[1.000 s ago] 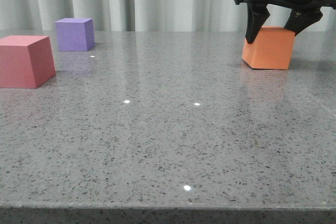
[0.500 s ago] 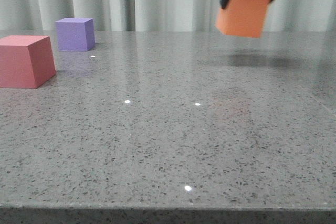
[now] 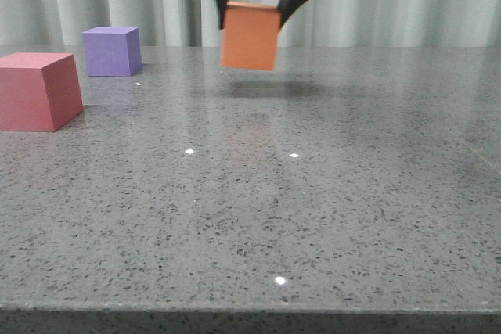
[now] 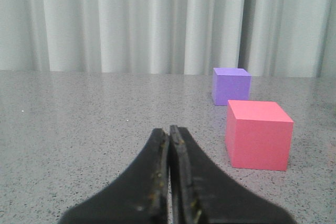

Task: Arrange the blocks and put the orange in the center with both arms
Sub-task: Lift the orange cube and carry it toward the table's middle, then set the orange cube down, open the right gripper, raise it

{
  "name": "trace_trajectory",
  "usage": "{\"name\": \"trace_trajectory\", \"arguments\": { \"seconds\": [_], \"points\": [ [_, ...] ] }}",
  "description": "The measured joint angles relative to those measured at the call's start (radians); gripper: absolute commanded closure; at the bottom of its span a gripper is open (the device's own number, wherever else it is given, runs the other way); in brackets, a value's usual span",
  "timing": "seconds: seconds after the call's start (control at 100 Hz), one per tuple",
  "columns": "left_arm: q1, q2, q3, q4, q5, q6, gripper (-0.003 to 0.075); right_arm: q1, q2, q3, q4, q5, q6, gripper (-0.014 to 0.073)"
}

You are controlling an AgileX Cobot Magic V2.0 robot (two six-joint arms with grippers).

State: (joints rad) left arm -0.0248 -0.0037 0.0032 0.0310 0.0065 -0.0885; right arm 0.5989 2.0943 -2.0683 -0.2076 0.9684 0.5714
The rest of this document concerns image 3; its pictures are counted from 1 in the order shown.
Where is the orange foam cube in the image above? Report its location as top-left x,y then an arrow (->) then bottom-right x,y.
221,2 -> 281,70

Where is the purple foam cube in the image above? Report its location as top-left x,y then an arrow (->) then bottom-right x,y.
81,27 -> 142,77

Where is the pale grey-green curtain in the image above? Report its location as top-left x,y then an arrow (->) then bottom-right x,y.
1,0 -> 500,47

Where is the pink foam cube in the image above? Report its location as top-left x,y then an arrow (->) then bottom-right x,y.
1,52 -> 84,132

